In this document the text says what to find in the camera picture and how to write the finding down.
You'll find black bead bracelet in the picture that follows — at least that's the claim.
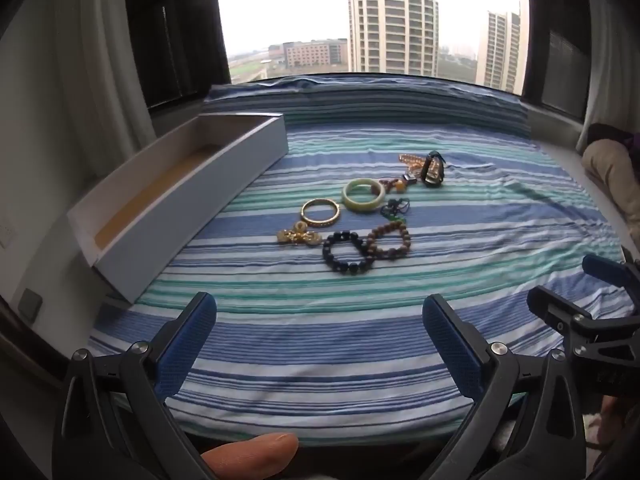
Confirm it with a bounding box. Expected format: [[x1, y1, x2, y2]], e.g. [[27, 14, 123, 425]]
[[321, 230, 376, 276]]

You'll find white cardboard box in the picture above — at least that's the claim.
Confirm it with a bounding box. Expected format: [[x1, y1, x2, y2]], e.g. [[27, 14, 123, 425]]
[[67, 113, 288, 302]]

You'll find gold bead necklace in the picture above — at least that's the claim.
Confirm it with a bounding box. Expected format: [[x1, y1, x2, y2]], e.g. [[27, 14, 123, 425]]
[[398, 152, 426, 175]]

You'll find right hand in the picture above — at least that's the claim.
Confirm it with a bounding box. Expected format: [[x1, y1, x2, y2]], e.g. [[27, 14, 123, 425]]
[[597, 396, 625, 446]]

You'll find white wall socket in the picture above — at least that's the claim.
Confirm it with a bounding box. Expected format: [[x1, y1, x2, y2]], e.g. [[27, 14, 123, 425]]
[[0, 217, 16, 249]]

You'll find brown wooden bead bracelet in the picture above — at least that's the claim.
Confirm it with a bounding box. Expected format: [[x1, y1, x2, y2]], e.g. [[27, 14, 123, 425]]
[[362, 220, 414, 261]]

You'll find gold bangle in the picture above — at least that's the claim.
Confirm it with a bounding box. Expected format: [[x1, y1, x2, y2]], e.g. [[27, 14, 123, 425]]
[[299, 198, 342, 228]]

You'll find dark green cord pendant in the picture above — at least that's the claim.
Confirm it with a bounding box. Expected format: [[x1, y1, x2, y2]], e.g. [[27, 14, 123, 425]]
[[381, 198, 410, 222]]

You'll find red bead bracelet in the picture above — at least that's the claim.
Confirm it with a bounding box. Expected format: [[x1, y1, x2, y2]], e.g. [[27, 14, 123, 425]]
[[377, 174, 409, 195]]

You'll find gold charm ornament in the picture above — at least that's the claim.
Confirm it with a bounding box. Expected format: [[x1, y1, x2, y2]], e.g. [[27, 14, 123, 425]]
[[277, 220, 323, 246]]

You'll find white curtain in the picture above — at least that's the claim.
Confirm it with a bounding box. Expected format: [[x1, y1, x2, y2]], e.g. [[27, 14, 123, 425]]
[[54, 0, 155, 177]]

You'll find black device on ledge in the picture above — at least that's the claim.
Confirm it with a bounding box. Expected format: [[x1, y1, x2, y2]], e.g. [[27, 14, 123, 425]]
[[17, 288, 43, 324]]

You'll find beige pillow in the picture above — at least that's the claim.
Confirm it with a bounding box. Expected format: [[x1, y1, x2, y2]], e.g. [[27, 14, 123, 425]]
[[582, 139, 640, 247]]

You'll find blue striped bed sheet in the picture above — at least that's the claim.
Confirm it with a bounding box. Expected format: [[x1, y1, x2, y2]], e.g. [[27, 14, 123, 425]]
[[89, 76, 632, 445]]

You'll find left hand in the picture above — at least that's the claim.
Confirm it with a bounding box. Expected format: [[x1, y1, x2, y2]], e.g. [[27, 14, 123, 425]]
[[201, 434, 298, 480]]

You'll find black watch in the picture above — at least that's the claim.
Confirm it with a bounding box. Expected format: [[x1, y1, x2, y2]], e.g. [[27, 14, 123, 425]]
[[420, 151, 446, 188]]

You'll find pale green jade bangle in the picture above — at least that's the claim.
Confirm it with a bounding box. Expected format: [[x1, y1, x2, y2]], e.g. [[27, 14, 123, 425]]
[[342, 178, 386, 212]]

